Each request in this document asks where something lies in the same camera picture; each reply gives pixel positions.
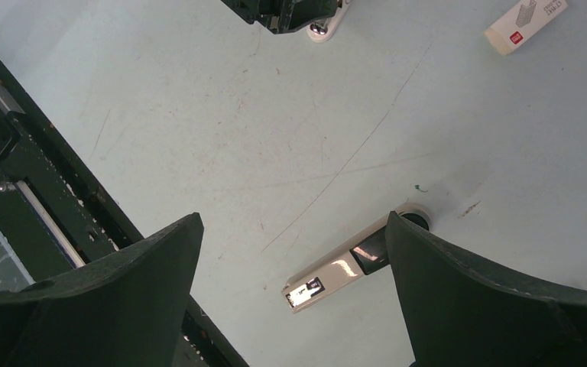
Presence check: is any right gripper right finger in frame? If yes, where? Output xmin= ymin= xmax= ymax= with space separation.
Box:
xmin=385 ymin=213 xmax=587 ymax=366

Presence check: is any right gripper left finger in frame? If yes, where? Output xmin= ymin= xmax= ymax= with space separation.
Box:
xmin=0 ymin=213 xmax=204 ymax=366

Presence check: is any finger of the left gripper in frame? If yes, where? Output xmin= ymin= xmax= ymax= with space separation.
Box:
xmin=222 ymin=0 xmax=342 ymax=34

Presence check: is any pink stapler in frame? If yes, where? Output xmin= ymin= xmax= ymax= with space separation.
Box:
xmin=306 ymin=0 xmax=352 ymax=44

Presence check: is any beige black long stapler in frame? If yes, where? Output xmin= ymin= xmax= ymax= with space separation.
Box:
xmin=281 ymin=203 xmax=433 ymax=315

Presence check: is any closed white staple box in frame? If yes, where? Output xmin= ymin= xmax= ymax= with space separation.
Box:
xmin=484 ymin=0 xmax=568 ymax=56

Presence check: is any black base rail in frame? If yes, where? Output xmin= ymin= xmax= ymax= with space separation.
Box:
xmin=0 ymin=61 xmax=245 ymax=366

